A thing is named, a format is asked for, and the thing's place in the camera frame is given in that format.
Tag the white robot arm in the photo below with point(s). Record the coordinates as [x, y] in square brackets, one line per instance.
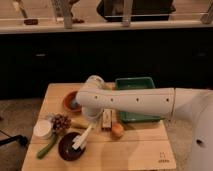
[193, 105]

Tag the orange bowl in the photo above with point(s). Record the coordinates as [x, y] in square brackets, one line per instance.
[70, 103]

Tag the dark purple bowl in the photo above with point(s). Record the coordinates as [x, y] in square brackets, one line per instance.
[65, 149]

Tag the green plastic tray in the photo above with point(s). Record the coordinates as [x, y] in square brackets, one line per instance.
[135, 83]

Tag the brown rectangular block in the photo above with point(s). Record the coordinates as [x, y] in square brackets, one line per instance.
[107, 119]

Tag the orange fruit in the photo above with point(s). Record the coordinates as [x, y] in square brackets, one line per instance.
[117, 130]

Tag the yellow banana piece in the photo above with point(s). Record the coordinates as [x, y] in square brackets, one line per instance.
[77, 125]

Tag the purple grape bunch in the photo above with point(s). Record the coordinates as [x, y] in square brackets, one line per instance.
[60, 123]

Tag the wooden table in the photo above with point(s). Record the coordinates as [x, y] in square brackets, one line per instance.
[143, 147]

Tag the green cucumber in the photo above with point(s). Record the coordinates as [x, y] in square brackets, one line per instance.
[41, 154]

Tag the white round container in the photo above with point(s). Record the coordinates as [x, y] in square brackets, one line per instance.
[43, 129]

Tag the black cabinet counter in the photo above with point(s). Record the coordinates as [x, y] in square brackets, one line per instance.
[173, 53]

